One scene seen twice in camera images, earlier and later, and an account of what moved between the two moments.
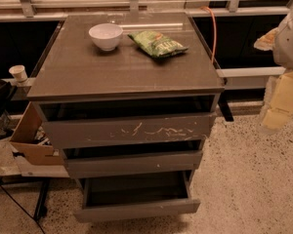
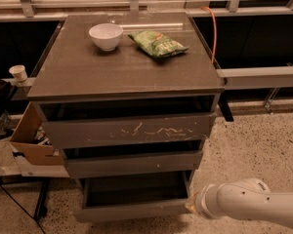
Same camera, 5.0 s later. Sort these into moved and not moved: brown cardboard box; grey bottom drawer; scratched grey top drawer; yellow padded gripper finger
Moved: yellow padded gripper finger
Not moved: scratched grey top drawer; brown cardboard box; grey bottom drawer
